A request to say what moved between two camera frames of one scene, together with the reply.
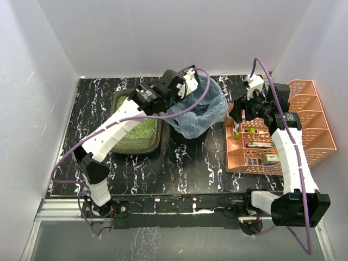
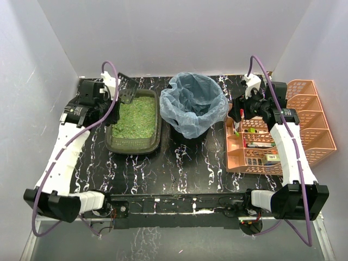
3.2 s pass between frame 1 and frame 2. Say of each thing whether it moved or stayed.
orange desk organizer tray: stayed
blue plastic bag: stayed
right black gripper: stayed
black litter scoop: moved
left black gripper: moved
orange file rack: stayed
